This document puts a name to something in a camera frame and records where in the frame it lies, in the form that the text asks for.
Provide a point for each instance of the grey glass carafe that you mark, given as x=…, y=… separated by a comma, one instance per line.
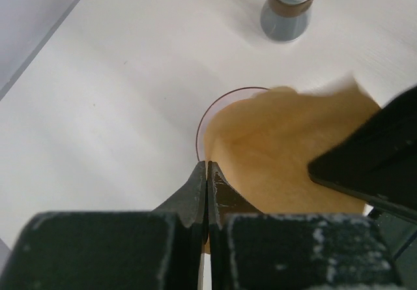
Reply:
x=285, y=20

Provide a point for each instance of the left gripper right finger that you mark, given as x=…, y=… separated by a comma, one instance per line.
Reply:
x=252, y=250

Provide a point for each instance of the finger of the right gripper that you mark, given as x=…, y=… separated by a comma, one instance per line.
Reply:
x=377, y=163

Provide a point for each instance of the brown paper coffee filter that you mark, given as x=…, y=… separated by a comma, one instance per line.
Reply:
x=263, y=145

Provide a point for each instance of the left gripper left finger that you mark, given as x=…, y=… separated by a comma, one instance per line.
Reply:
x=158, y=249

